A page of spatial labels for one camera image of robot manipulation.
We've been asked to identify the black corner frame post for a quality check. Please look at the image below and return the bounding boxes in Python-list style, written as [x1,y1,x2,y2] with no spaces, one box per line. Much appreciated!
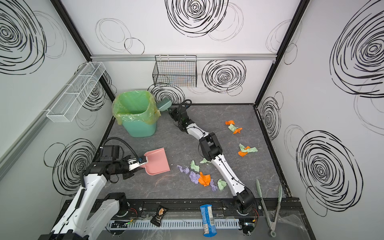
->
[254,0,310,108]

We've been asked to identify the green kitchen tongs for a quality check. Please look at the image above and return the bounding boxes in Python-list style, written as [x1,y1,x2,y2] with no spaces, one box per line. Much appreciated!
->
[255,179,283,238]

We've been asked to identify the orange scrap front centre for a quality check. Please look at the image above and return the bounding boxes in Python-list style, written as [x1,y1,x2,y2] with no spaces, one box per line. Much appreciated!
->
[198,172,211,187]

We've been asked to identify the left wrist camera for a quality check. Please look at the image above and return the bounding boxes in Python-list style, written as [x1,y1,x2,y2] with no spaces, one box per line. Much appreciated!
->
[128,156,148,171]

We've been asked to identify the black snack packet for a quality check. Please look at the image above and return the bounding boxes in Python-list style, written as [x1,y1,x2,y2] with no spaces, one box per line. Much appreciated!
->
[150,205,168,228]

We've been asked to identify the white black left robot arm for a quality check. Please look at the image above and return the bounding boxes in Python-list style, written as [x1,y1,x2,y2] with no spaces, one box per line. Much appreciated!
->
[39,145,148,240]

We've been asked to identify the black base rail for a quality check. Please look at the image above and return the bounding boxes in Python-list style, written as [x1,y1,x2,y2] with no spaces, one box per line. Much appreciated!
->
[127,198,303,218]

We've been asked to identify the small purple scrap front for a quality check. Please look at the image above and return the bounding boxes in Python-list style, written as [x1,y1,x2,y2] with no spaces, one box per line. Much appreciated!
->
[210,179,218,192]

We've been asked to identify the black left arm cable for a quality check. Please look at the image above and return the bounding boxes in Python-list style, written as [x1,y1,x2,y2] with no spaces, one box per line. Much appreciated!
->
[100,137,140,160]

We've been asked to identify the green scrap right cluster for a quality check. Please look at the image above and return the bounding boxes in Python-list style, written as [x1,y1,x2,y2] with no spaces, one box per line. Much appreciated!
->
[228,124,238,133]

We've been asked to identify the purple paper scrap centre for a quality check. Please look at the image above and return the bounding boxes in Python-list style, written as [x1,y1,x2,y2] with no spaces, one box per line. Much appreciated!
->
[189,171,200,185]

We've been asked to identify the green scrap near right wall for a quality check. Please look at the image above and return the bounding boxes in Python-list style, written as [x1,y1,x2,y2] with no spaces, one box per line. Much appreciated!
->
[239,144,258,153]

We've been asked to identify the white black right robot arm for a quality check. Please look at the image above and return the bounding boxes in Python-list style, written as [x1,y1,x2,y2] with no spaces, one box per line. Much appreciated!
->
[168,100,256,216]

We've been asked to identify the green bin with bag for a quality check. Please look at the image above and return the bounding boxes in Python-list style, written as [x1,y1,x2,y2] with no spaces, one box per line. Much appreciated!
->
[112,90,161,138]

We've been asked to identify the light green crumpled scrap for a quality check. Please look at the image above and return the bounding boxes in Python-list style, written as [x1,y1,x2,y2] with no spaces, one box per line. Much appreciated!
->
[200,158,211,164]

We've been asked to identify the white slotted cable duct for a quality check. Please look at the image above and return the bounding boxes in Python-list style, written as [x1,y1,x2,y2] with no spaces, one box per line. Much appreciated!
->
[107,219,241,231]

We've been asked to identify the black wire wall basket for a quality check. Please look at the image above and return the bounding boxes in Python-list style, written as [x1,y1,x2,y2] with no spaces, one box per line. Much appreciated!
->
[152,55,198,88]

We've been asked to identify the clear acrylic wall shelf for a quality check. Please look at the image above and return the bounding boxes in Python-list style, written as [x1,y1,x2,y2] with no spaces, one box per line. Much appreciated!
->
[47,62,106,123]

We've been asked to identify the purple scrap back left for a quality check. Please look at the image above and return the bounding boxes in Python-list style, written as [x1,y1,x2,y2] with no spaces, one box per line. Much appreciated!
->
[177,165,190,174]

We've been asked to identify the green hand brush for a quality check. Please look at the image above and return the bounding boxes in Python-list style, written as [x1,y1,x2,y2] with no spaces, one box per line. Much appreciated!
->
[157,98,173,112]

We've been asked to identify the small green scrap front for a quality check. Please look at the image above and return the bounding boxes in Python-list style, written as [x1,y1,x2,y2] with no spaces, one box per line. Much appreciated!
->
[217,179,227,191]

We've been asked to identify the orange scrap right cluster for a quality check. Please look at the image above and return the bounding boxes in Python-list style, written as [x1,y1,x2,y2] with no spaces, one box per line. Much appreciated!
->
[233,128,243,134]

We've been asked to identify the pink plastic dustpan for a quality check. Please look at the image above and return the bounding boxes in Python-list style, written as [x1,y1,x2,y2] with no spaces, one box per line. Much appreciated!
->
[140,148,170,176]

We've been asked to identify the small orange scrap back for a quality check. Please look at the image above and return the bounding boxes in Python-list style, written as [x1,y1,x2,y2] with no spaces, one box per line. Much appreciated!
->
[225,120,235,126]

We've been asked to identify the blue snack packet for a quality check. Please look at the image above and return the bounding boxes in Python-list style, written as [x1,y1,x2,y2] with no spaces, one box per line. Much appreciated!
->
[200,204,217,238]

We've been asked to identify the orange scrap near right wall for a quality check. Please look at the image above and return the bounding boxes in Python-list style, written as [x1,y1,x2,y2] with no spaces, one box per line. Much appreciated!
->
[238,146,250,157]

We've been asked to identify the far left green scrap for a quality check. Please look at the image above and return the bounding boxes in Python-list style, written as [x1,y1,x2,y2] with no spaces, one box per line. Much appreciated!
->
[190,161,200,173]

